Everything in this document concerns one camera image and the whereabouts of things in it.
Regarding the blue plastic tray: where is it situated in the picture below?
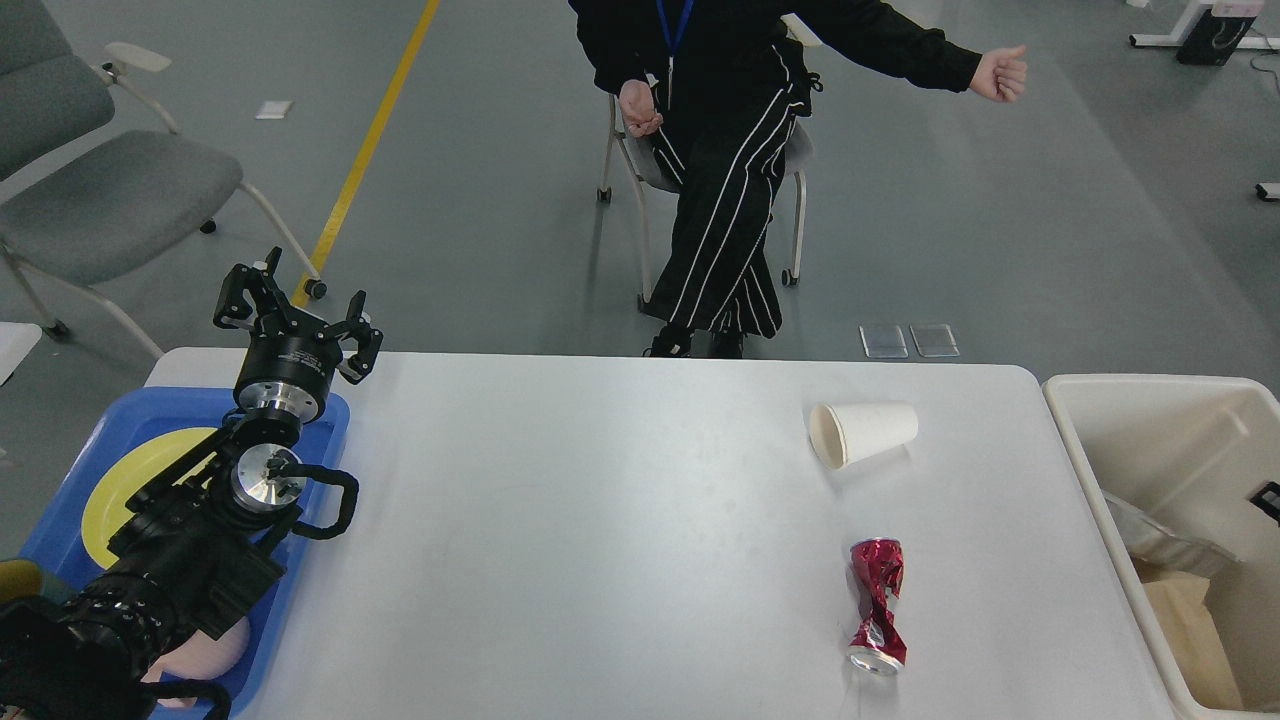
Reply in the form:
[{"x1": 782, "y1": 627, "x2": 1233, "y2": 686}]
[{"x1": 22, "y1": 387, "x2": 349, "y2": 719}]

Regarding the person in black tracksuit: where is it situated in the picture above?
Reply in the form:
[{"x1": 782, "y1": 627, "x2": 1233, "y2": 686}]
[{"x1": 571, "y1": 1, "x2": 1027, "y2": 359}]

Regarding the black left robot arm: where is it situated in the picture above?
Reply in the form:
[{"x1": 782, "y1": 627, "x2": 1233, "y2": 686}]
[{"x1": 1, "y1": 249, "x2": 383, "y2": 719}]

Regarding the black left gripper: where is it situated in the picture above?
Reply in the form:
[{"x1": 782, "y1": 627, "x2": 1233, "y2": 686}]
[{"x1": 212, "y1": 247, "x2": 384, "y2": 423}]

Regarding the crushed red can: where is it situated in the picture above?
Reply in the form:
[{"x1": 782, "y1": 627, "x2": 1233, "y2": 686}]
[{"x1": 847, "y1": 537, "x2": 908, "y2": 676}]

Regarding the pink plastic mug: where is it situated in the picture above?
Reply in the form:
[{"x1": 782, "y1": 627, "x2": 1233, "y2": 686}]
[{"x1": 142, "y1": 618, "x2": 252, "y2": 683}]

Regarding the brown paper bag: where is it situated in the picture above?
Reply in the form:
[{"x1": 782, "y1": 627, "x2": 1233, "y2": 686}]
[{"x1": 1133, "y1": 559, "x2": 1245, "y2": 711}]

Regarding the foil wrapper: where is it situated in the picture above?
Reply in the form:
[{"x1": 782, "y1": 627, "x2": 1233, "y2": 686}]
[{"x1": 1102, "y1": 491, "x2": 1242, "y2": 578}]

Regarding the white chair under person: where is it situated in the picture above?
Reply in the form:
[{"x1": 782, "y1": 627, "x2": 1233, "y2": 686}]
[{"x1": 572, "y1": 1, "x2": 812, "y2": 337}]

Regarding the white paper cup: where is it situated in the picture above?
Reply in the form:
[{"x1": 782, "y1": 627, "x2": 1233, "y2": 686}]
[{"x1": 808, "y1": 402, "x2": 919, "y2": 470}]

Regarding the teal plastic mug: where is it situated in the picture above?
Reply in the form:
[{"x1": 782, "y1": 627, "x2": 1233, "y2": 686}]
[{"x1": 1, "y1": 559, "x2": 77, "y2": 605}]

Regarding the beige plastic bin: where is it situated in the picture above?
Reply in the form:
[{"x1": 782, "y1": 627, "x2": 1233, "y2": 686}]
[{"x1": 1043, "y1": 374, "x2": 1279, "y2": 719}]

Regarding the grey office chair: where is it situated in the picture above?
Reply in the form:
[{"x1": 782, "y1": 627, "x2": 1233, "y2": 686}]
[{"x1": 1, "y1": 1, "x2": 297, "y2": 357}]

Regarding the yellow plastic plate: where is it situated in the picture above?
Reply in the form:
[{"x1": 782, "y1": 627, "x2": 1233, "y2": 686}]
[{"x1": 79, "y1": 427, "x2": 214, "y2": 570}]

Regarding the white desk base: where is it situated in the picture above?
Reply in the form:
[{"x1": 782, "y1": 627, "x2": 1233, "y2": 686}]
[{"x1": 1128, "y1": 1, "x2": 1279, "y2": 67}]

